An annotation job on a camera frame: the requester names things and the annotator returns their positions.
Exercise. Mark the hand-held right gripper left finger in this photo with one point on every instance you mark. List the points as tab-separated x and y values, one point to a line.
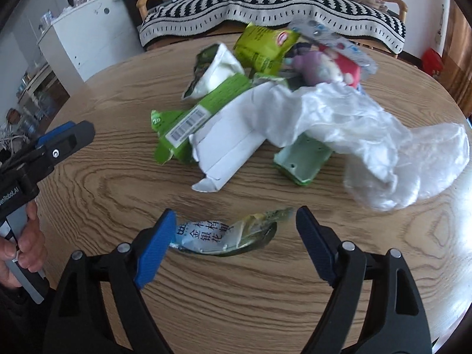
155	252

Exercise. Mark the white cabinet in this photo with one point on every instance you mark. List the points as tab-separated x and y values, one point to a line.
92	33

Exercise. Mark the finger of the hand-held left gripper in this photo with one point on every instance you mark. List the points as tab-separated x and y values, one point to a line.
73	142

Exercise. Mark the white green pouch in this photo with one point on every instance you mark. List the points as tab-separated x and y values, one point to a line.
221	70

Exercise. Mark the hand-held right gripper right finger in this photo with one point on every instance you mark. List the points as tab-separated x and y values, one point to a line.
313	245

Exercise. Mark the white paper carton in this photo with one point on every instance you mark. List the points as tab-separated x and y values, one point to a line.
228	143

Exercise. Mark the person's left hand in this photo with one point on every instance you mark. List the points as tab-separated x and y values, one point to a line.
33	250

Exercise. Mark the green barcode carton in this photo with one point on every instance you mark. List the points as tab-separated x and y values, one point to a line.
206	107

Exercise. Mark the yellow-green snack bag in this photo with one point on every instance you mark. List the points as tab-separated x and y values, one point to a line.
258	44

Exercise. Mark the light green moulded tray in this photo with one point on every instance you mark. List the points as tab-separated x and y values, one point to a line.
298	158

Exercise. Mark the brown curtain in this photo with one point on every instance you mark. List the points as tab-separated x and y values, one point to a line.
457	62

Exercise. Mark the blue printed foil wrapper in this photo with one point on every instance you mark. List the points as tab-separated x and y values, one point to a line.
320	31

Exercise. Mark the white shelving rack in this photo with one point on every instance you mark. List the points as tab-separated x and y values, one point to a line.
40	92

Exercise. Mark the person's left forearm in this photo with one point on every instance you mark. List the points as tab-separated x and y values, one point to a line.
22	320

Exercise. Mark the white plastic bag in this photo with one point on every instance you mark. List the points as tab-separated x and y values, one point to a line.
368	136

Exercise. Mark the white blue printed wrapper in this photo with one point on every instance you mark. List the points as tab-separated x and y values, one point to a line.
206	236

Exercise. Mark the red bag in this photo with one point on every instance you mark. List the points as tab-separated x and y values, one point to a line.
431	62

